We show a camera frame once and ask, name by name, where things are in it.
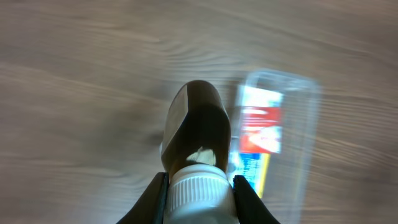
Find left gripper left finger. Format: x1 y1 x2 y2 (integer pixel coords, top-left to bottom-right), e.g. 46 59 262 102
117 172 169 224

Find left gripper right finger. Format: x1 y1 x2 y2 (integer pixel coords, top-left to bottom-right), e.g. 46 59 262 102
233 175 280 224

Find dark syrup bottle white cap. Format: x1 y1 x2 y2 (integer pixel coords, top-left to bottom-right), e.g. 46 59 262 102
160 80 238 224

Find red white medicine box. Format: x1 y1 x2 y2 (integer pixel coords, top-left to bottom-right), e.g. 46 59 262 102
239 106 282 154

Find blue yellow lozenge box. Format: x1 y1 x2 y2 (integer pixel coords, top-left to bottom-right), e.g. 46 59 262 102
227 152 271 198

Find white blue plaster box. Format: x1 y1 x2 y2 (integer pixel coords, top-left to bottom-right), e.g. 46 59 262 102
241 86 284 107

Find clear plastic container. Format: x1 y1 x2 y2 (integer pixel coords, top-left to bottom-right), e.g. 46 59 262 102
230 69 320 223

